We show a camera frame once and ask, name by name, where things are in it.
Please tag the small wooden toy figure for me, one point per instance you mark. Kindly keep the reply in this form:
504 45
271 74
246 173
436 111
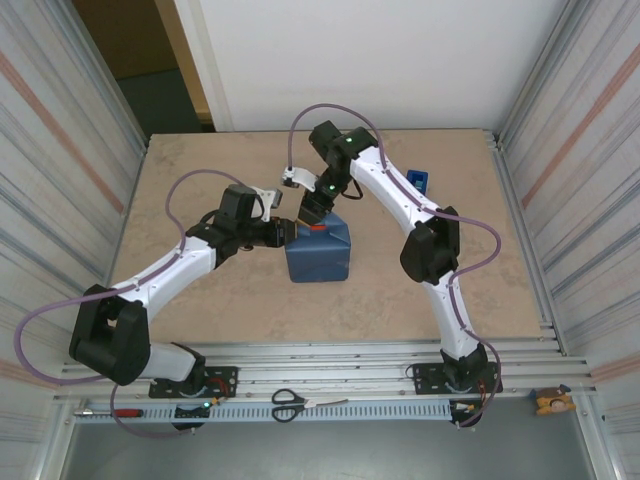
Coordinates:
552 402

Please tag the small black electronics module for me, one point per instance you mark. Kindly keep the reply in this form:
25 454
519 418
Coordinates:
192 411
462 407

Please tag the blue tape dispenser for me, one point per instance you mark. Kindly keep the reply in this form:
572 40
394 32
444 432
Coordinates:
420 181

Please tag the blue wrapping paper sheet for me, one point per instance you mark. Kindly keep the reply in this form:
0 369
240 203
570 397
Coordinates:
320 250

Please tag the brown wooden door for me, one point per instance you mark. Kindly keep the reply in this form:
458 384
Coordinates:
125 35

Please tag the white door frame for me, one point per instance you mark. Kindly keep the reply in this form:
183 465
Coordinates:
205 60

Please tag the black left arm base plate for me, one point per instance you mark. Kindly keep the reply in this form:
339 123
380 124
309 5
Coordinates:
225 382

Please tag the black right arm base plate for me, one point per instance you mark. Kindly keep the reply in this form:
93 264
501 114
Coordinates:
425 380

